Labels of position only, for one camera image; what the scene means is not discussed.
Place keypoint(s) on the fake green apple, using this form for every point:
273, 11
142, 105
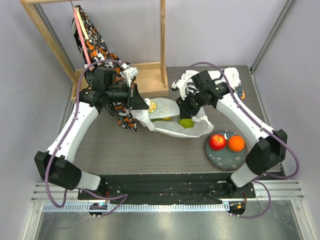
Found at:
186, 123

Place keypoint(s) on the wooden clothes rack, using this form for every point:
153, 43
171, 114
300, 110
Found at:
152, 79

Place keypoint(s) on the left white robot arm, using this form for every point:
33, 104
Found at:
56, 166

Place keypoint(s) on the orange black patterned garment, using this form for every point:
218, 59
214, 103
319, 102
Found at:
100, 56

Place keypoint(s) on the fake green grapes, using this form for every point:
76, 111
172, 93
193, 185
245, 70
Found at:
155, 119

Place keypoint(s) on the fake orange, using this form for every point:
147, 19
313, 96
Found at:
236, 143

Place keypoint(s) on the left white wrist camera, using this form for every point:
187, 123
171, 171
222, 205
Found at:
129, 73

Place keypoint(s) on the fake yellow lemon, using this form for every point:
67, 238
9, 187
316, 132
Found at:
166, 118

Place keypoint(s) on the white plastic bag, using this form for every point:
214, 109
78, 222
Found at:
162, 108

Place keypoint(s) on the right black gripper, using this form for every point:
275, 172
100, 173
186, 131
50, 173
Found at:
187, 105

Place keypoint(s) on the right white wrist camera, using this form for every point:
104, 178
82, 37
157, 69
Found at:
185, 86

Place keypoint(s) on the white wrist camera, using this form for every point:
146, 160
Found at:
129, 73
185, 86

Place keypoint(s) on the fake red apple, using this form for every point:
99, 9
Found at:
217, 142

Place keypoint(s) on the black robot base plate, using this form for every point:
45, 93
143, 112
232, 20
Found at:
174, 188

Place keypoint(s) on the pink clothes hanger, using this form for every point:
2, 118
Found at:
82, 34

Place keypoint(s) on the slotted cable duct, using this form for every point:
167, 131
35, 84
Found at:
95, 207

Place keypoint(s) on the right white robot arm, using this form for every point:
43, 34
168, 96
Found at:
219, 89

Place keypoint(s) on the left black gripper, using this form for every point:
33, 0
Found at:
136, 102

